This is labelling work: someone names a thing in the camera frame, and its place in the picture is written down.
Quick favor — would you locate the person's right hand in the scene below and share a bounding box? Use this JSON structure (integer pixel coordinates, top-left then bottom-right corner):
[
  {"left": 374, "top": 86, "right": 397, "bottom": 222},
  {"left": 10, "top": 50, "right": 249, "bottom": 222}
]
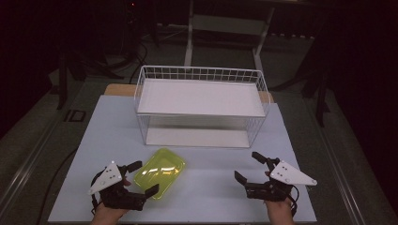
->
[{"left": 264, "top": 198, "right": 296, "bottom": 225}]

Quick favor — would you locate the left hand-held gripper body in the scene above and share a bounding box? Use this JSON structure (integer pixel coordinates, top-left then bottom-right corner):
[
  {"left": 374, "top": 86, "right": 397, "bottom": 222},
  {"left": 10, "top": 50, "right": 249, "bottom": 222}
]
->
[{"left": 88, "top": 160, "right": 148, "bottom": 211}]

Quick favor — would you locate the person's left hand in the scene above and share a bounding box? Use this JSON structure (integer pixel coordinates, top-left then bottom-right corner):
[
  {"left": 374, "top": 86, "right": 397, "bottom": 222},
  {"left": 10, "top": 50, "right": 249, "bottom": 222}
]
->
[{"left": 90, "top": 202, "right": 130, "bottom": 225}]

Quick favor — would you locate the black metal stand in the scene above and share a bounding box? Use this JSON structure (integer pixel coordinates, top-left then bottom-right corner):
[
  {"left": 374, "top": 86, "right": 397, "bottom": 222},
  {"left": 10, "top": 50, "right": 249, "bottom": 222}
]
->
[{"left": 300, "top": 69, "right": 331, "bottom": 128}]

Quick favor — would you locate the yellow-green plastic tray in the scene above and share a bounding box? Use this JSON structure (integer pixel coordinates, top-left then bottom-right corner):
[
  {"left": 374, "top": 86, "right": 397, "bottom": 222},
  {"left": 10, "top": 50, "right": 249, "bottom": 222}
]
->
[{"left": 133, "top": 147, "right": 187, "bottom": 201}]

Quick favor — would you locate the bundle of black cables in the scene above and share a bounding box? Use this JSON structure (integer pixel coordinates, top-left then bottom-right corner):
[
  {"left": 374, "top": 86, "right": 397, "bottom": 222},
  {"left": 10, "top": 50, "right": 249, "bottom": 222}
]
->
[{"left": 102, "top": 37, "right": 151, "bottom": 84}]

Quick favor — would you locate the black floor cable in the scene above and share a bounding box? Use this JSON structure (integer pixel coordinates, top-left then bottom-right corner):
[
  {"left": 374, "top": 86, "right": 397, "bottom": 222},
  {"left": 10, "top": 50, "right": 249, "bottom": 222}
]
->
[{"left": 36, "top": 147, "right": 79, "bottom": 225}]

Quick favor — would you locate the black floor socket plate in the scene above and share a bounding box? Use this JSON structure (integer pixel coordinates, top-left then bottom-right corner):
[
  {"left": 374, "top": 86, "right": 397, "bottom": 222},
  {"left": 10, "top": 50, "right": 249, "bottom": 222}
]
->
[{"left": 64, "top": 109, "right": 87, "bottom": 123}]

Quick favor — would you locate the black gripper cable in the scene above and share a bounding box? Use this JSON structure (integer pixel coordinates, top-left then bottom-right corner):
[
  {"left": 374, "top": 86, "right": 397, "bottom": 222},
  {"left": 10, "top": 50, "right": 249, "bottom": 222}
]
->
[
  {"left": 289, "top": 185, "right": 300, "bottom": 218},
  {"left": 89, "top": 170, "right": 106, "bottom": 216}
]

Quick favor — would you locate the white metal table frame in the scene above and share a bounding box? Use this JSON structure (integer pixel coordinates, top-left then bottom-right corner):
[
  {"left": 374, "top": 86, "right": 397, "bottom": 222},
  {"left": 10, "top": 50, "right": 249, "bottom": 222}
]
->
[{"left": 183, "top": 0, "right": 277, "bottom": 73}]

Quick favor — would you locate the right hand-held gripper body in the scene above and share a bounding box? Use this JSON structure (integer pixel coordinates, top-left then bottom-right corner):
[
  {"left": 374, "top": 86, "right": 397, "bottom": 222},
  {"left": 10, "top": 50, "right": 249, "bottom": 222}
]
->
[{"left": 243, "top": 157, "right": 318, "bottom": 203}]

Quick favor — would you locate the white wire shelf rack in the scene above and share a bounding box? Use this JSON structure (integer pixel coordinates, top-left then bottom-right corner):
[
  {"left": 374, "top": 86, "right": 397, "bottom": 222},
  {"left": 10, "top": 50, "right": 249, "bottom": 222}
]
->
[{"left": 133, "top": 65, "right": 272, "bottom": 150}]

